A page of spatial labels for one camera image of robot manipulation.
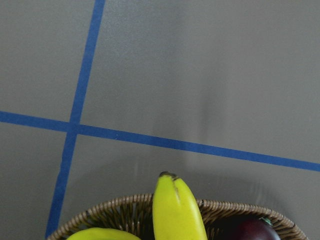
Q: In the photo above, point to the dark red apple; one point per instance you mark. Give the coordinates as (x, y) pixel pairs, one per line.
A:
(252, 229)

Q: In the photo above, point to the woven wicker fruit basket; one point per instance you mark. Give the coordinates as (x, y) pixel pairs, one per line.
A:
(133, 214)

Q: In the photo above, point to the yellow star fruit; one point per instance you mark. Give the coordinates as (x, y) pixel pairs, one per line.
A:
(97, 233)

